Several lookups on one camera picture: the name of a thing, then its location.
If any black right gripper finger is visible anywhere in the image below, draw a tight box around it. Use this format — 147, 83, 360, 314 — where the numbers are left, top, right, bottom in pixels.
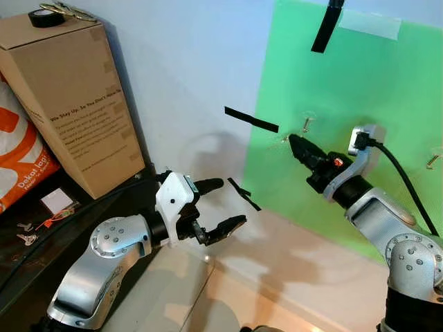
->
291, 142, 323, 173
287, 133, 323, 161

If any black tape strip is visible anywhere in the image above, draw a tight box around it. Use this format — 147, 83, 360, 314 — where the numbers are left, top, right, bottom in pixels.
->
227, 177, 263, 212
224, 105, 280, 134
310, 0, 346, 55

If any white paper note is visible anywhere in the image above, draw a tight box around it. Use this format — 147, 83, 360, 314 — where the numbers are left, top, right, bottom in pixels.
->
39, 187, 76, 216

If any clear tape piece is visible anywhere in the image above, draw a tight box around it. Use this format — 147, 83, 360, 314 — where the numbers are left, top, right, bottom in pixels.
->
337, 8, 403, 41

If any tall printed cardboard box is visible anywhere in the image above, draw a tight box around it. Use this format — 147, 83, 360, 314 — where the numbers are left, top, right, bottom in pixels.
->
0, 12, 147, 201

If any orange and white bag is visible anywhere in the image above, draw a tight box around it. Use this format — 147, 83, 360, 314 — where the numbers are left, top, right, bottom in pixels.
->
0, 72, 62, 216

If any black table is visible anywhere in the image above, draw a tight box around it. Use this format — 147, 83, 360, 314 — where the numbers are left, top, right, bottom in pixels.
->
0, 168, 171, 313

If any silver key bunch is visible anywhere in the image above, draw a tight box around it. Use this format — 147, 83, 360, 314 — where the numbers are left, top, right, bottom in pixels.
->
39, 1, 99, 23

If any black tape roll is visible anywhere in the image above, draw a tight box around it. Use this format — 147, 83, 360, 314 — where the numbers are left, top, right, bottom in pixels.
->
28, 8, 66, 30

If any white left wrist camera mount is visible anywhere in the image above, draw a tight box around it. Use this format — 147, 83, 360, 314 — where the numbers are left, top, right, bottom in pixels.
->
154, 172, 197, 248

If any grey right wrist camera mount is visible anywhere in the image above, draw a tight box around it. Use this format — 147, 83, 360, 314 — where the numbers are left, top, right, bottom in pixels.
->
322, 124, 388, 202

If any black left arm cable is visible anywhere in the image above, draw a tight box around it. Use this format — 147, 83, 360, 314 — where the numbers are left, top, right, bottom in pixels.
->
0, 176, 168, 277

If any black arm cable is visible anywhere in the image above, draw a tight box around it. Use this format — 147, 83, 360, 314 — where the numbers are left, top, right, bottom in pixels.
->
365, 137, 442, 237
0, 176, 168, 277

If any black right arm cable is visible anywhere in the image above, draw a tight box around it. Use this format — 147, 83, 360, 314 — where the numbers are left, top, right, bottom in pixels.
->
365, 137, 442, 237

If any green wall board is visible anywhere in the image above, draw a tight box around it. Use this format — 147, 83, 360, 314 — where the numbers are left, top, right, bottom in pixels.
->
242, 0, 443, 266

